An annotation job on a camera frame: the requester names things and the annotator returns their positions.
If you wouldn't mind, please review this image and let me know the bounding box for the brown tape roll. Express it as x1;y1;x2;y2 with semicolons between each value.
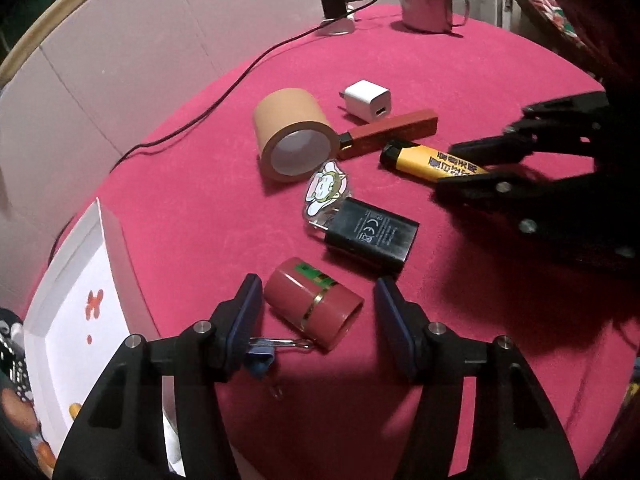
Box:
251;88;341;183

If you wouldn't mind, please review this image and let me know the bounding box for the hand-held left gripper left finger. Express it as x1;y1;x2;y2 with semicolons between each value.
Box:
52;274;264;480

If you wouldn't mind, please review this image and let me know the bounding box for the white cardboard box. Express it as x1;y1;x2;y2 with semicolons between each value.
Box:
22;197;186;478

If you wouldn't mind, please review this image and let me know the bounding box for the white USB charger cube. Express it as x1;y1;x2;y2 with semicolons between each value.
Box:
339;80;392;123

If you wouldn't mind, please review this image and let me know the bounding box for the blue binder clip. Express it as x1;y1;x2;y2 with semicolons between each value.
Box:
245;337;315;401

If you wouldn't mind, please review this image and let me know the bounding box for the red white patterned cushion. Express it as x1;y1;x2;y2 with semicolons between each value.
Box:
517;0;583;48

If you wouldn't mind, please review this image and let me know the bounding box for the bamboo rail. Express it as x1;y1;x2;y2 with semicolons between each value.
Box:
0;0;156;86

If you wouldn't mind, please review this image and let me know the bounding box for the cartoon acrylic sticker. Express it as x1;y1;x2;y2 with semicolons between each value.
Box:
300;159;351;226

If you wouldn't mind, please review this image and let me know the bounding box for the red cylindrical container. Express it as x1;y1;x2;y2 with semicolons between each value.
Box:
263;257;365;352

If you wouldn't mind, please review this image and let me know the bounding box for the long black cable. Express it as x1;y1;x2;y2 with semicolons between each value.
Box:
47;22;326;266

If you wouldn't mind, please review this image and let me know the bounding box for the red rectangular stick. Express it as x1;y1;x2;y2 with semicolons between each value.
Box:
336;108;439;161

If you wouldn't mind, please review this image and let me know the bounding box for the yellow lighter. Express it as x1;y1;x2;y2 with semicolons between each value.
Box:
378;138;493;186

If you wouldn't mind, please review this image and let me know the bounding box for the white cylindrical tube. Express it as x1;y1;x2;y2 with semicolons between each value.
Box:
316;7;357;37

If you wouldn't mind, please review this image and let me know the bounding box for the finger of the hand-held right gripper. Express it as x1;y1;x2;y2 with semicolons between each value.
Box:
434;170;640;271
450;91;613;166

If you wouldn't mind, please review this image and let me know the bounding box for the printed dark cloth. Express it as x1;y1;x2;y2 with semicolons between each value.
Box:
0;307;58;478

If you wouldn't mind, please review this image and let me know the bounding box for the stainless steel mug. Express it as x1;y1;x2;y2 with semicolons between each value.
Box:
396;0;472;35

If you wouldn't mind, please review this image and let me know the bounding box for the black power adapter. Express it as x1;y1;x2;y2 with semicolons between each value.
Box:
312;196;421;276

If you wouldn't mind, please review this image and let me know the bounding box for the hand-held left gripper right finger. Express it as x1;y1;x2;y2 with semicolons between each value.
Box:
373;276;581;480

